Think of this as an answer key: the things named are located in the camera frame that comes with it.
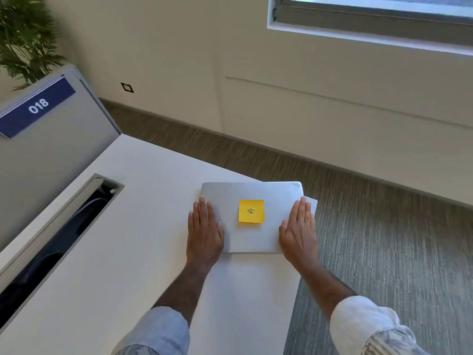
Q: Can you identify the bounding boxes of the person's right hand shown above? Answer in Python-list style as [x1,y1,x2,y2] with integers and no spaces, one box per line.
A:
[278,197,319,269]

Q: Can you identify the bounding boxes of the person's left hand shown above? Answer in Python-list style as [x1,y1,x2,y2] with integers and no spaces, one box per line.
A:
[186,197,225,269]

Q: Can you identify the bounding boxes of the person's right forearm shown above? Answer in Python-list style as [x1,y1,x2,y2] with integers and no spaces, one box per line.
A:
[295,261,357,319]

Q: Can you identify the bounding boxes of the person's left forearm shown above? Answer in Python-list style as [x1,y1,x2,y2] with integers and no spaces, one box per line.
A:
[152,261,219,329]

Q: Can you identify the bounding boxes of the silver closed laptop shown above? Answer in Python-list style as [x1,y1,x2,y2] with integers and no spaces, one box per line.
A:
[201,182,304,254]

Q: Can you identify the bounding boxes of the yellow sticky note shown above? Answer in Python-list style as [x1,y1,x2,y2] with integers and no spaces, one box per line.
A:
[237,199,265,224]

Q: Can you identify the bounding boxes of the white shirt sleeve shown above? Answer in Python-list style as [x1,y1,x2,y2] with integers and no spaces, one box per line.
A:
[330,295,431,355]

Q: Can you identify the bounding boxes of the light blue shirt sleeve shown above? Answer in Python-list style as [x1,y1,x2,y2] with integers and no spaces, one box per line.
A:
[111,306,191,355]

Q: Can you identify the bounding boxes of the grey desk partition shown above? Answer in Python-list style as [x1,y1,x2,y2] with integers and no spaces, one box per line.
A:
[0,64,122,252]

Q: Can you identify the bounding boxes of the blue partition label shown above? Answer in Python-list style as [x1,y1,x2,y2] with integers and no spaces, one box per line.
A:
[0,77,77,139]

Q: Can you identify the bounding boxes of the grey framed window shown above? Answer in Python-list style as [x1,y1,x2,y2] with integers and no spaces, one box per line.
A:
[267,0,473,56]

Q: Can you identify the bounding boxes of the green potted plant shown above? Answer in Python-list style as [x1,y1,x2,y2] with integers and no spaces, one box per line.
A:
[0,0,68,90]

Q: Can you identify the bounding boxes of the grey desk cable tray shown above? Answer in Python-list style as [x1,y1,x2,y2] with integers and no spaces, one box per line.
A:
[0,173,126,332]

